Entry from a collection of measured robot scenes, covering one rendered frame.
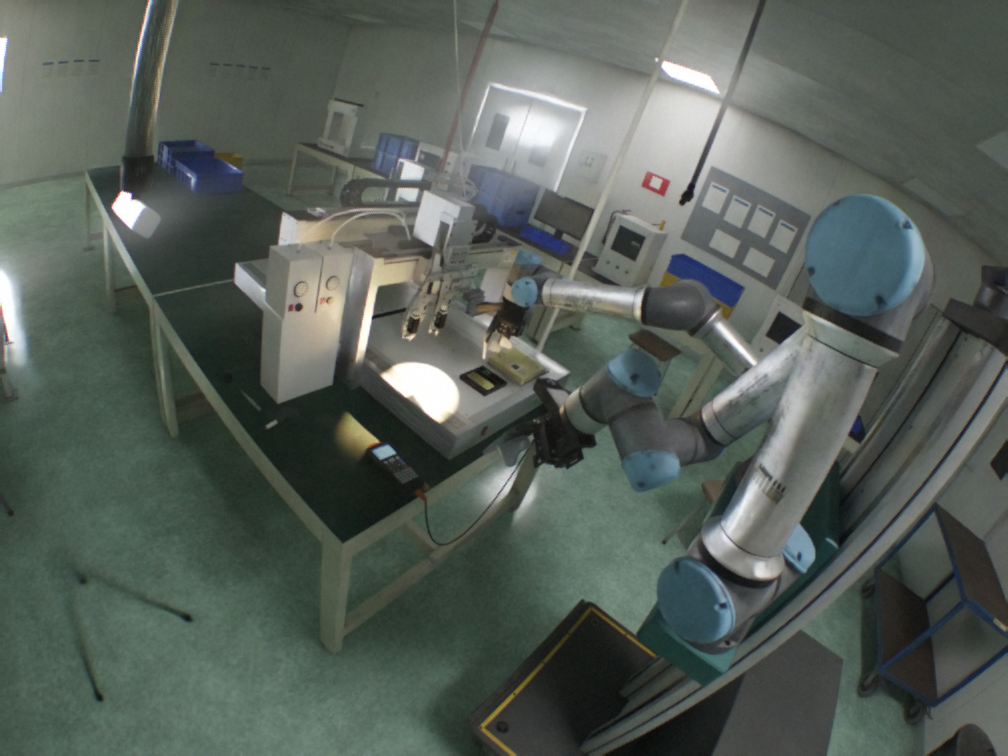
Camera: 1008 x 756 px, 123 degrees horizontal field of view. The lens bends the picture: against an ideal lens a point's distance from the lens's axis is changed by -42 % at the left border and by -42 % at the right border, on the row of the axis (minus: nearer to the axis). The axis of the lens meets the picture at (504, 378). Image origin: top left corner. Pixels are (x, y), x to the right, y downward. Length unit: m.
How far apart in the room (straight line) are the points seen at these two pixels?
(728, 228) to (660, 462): 4.75
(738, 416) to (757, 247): 4.62
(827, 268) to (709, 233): 4.88
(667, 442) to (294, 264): 1.00
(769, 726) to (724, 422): 0.82
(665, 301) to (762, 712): 1.02
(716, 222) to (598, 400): 4.71
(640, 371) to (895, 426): 0.58
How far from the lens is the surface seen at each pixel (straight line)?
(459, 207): 1.40
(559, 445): 0.78
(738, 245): 5.28
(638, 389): 0.65
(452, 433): 1.35
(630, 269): 3.86
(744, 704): 1.25
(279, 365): 1.42
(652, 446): 0.64
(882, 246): 0.45
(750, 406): 0.68
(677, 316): 1.11
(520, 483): 2.27
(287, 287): 1.29
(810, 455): 0.50
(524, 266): 1.37
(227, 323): 1.92
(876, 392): 5.11
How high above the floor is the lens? 1.69
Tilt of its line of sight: 30 degrees down
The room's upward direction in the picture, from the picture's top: 21 degrees clockwise
